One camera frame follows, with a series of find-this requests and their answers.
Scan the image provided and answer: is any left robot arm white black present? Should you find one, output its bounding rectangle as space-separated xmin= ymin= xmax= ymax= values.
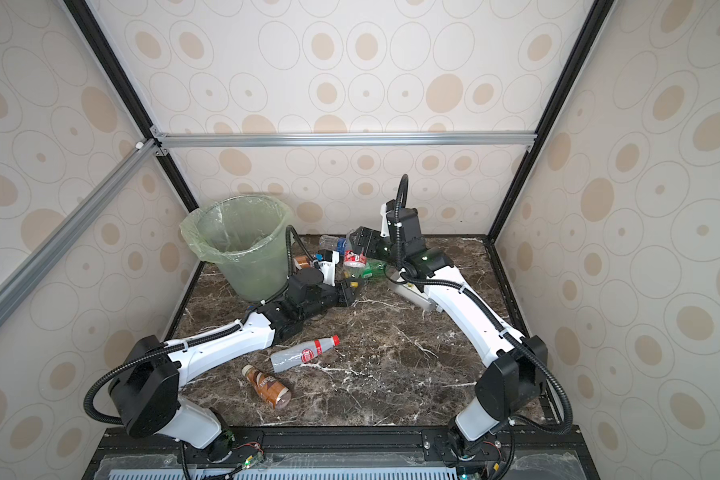
xmin=106 ymin=268 xmax=357 ymax=450

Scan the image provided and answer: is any brown Nescafe bottle front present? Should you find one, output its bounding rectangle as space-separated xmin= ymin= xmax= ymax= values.
xmin=241 ymin=364 xmax=292 ymax=410

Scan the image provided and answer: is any brown Nescafe bottle near bin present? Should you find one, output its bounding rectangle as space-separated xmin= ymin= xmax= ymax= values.
xmin=292 ymin=255 xmax=315 ymax=270

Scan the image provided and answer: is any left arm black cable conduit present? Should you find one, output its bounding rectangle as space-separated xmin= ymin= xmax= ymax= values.
xmin=82 ymin=224 xmax=319 ymax=426

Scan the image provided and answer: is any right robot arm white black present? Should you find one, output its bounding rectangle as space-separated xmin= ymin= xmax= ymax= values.
xmin=348 ymin=205 xmax=547 ymax=442

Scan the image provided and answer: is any green mesh bin with liner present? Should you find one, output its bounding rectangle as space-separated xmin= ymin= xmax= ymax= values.
xmin=180 ymin=194 xmax=293 ymax=302

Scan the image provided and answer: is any brown nescafe bottle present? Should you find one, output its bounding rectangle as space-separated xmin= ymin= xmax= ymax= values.
xmin=241 ymin=364 xmax=292 ymax=410
xmin=292 ymin=255 xmax=315 ymax=270

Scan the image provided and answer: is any horizontal aluminium rail back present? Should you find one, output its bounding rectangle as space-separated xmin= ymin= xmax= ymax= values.
xmin=156 ymin=131 xmax=537 ymax=148

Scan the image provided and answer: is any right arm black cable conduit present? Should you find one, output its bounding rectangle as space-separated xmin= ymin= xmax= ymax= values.
xmin=389 ymin=173 xmax=575 ymax=437

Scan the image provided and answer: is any Pocari Sweat clear bottle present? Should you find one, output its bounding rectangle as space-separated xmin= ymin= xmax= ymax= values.
xmin=318 ymin=235 xmax=347 ymax=255

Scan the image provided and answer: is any clear cola bottle yellow cap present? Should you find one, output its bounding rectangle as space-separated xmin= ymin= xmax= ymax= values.
xmin=342 ymin=235 xmax=367 ymax=280

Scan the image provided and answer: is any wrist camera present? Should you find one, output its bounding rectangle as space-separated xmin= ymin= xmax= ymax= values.
xmin=380 ymin=200 xmax=396 ymax=238
xmin=316 ymin=249 xmax=341 ymax=287

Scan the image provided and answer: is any diagonal aluminium rail left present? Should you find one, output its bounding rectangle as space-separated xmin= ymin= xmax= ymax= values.
xmin=0 ymin=139 xmax=158 ymax=328

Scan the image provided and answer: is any green soda bottle yellow cap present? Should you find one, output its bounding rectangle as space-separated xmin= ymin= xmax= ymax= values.
xmin=360 ymin=259 xmax=387 ymax=281

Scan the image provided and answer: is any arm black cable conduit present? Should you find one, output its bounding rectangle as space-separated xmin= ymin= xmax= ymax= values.
xmin=82 ymin=224 xmax=319 ymax=426
xmin=389 ymin=173 xmax=575 ymax=437

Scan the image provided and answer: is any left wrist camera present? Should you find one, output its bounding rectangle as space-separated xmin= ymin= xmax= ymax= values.
xmin=316 ymin=249 xmax=341 ymax=287

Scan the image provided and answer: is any square matcha label bottle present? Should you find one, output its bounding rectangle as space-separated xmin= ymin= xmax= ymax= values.
xmin=391 ymin=283 xmax=442 ymax=312

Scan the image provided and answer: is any white bottle red cap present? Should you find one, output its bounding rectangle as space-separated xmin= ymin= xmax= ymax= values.
xmin=270 ymin=335 xmax=341 ymax=373

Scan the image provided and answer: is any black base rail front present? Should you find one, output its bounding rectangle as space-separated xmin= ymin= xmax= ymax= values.
xmin=83 ymin=426 xmax=599 ymax=479

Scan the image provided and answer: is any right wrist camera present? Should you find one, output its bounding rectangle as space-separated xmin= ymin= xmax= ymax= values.
xmin=380 ymin=200 xmax=396 ymax=238

